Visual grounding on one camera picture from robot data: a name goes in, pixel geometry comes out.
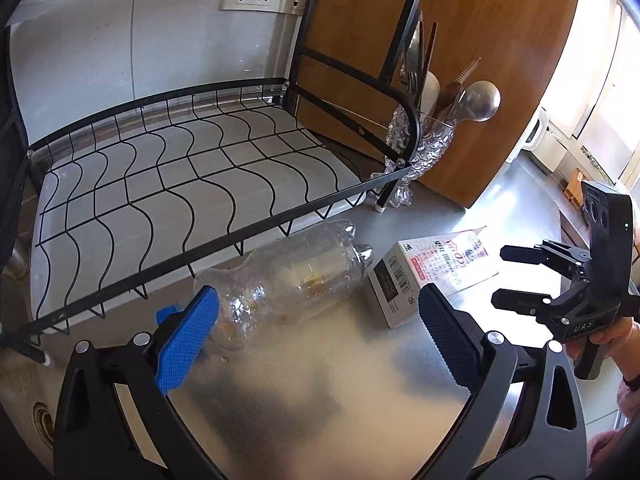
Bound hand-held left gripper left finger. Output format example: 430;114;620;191
52;285;227;480

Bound metal ladle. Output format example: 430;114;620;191
450;80;502;125

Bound person's right forearm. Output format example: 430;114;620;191
616;355;640;418

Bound metal fork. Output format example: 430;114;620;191
399;22;425;106

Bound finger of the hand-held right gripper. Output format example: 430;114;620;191
500;240;592;282
491;287;577;329

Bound wooden cutting board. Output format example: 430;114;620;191
295;0;584;209

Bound clear plastic bottle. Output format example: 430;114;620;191
194;220;376;352

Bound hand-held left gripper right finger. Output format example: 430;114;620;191
417;282;588;480

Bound sink drain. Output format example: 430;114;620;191
31;401;57;447

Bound white drip tray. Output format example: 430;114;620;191
29;105;367;323

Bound white electric kettle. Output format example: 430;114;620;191
504;106;549;164

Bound white carton box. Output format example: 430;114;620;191
366;240;437;329

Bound clear glass utensil holder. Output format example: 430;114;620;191
384;106;457;209

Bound person's right hand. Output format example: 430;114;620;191
567;320;640;377

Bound black wire dish rack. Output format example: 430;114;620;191
0;0;441;363

